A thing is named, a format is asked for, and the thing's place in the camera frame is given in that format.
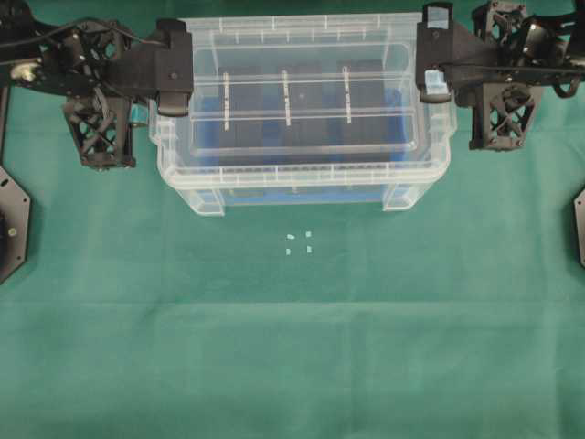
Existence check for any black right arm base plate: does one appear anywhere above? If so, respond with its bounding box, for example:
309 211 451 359
573 188 585 268

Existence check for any green table cloth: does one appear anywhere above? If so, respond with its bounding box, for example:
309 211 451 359
0 0 585 439

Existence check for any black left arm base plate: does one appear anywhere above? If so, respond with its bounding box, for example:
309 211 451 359
1 167 31 284

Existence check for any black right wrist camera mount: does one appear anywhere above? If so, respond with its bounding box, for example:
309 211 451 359
469 83 543 152

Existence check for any clear plastic storage box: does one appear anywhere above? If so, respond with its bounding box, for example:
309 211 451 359
149 73 457 216

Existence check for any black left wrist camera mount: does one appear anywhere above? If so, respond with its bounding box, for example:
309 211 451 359
62 88 136 171

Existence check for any black RealSense camera box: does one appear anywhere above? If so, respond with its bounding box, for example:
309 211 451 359
218 66 263 150
278 62 327 147
337 59 388 145

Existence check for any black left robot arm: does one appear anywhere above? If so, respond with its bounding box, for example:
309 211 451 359
1 1 194 117

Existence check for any clear plastic box lid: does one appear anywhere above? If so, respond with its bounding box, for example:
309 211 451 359
150 13 456 189

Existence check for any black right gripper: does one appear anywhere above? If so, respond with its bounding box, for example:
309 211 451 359
416 3 496 103

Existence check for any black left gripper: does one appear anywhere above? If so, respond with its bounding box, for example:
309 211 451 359
104 18 193 117

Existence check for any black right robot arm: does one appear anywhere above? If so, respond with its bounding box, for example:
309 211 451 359
415 1 584 103

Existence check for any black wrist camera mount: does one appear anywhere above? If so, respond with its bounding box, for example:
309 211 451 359
469 83 543 152
62 88 136 171

